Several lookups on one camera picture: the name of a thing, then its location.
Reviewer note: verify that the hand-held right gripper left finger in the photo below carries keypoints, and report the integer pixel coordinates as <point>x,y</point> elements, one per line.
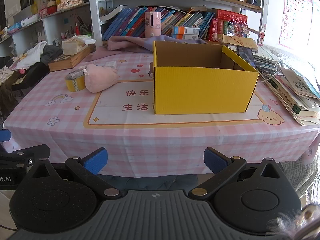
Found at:
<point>96,158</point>

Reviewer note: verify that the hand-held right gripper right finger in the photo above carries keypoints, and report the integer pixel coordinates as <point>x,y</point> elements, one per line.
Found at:
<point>215,160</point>

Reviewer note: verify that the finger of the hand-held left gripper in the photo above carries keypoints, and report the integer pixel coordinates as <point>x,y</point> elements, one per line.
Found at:
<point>5,135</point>
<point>25,155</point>

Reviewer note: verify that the yellow cardboard box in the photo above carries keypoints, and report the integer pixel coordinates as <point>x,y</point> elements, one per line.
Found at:
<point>200,90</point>

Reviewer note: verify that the yellow tape roll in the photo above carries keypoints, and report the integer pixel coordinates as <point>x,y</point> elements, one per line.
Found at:
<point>75,85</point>

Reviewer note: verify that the pink plush toy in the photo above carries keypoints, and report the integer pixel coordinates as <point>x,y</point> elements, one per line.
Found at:
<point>100,80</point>

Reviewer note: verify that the small white red box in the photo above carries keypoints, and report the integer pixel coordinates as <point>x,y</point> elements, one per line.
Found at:
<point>76,73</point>

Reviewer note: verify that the white plug adapter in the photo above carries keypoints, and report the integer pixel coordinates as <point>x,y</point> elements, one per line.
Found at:
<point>110,64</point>

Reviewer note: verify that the white garment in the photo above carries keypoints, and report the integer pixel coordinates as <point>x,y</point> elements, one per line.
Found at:
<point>30,55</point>

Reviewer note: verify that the dark grey garment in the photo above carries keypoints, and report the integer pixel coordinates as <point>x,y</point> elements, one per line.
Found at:
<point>51,53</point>

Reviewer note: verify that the grey fluffy cuff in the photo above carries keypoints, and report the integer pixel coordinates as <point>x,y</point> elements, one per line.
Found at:
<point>287,225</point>

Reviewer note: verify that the wooden box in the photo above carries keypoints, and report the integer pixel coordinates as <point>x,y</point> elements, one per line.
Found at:
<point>70,61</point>

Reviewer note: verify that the stack of papers and booklets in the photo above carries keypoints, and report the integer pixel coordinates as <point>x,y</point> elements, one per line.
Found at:
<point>287,92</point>

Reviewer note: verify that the smartphone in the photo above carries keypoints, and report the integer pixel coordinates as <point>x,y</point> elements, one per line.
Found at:
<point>246,56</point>

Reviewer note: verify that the beige tissue pack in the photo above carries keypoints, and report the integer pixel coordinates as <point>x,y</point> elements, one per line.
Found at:
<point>75,46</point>

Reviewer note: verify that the white teal workbook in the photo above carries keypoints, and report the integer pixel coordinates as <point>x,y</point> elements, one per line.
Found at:
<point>300,82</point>

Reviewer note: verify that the pink cloth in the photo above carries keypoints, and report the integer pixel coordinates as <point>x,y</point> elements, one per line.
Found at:
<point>125,43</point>

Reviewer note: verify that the white side shelf unit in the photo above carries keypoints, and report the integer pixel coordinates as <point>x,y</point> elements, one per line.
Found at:
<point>47,23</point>

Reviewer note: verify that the brown paper envelope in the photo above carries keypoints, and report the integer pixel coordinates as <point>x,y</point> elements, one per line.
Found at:
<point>240,42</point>

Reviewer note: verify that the orange blue white carton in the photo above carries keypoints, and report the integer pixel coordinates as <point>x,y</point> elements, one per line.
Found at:
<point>185,36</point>
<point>186,30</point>

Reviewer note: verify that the group of pens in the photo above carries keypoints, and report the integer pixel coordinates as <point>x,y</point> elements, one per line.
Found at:
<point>77,30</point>

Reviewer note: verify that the row of red books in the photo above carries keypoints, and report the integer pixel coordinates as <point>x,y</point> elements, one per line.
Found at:
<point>216,30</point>

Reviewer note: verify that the row of colourful books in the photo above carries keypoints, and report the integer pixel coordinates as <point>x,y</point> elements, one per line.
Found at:
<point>130,22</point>

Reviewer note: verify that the large red dictionary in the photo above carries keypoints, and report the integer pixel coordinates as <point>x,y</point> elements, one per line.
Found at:
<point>231,15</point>

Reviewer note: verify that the white curled booklet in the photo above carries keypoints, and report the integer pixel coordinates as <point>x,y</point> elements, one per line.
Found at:
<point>112,12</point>

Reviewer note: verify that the white bookshelf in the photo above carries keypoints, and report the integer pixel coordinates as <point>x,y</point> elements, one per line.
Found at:
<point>95,10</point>

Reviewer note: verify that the alphabet wall poster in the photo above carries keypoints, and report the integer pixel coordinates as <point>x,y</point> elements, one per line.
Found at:
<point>296,12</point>

